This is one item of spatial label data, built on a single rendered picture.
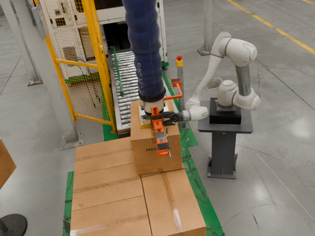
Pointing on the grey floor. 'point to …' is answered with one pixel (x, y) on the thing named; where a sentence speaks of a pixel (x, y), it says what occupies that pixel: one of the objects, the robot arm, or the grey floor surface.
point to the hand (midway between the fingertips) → (157, 121)
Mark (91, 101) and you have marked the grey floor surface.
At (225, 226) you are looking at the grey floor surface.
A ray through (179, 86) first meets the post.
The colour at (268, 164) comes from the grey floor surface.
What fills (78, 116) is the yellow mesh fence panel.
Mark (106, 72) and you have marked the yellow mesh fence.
